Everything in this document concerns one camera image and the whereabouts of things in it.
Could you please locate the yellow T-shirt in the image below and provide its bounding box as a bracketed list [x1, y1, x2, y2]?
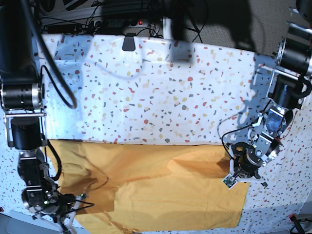
[51, 140, 249, 234]

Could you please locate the terrazzo patterned table cloth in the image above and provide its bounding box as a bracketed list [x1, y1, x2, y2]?
[0, 33, 312, 234]

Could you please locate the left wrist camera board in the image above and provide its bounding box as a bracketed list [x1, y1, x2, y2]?
[222, 174, 237, 190]

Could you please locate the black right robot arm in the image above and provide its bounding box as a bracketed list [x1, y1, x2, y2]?
[0, 0, 77, 223]

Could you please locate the black power adapter brick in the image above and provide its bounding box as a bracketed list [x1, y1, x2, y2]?
[47, 24, 82, 34]

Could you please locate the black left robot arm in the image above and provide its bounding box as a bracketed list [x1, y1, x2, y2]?
[222, 22, 312, 188]

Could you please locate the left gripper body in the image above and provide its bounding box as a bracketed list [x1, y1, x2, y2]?
[229, 142, 265, 180]

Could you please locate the red clamp right corner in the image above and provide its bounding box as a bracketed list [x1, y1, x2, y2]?
[289, 214, 297, 223]

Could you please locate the white metal post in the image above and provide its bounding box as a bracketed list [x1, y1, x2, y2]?
[162, 17, 173, 40]

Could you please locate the black table clamp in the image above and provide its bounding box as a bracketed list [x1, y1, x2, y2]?
[122, 33, 136, 52]

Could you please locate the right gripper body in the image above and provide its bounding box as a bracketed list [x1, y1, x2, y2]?
[21, 185, 78, 219]

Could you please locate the white power strip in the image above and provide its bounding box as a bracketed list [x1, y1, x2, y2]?
[92, 19, 149, 28]

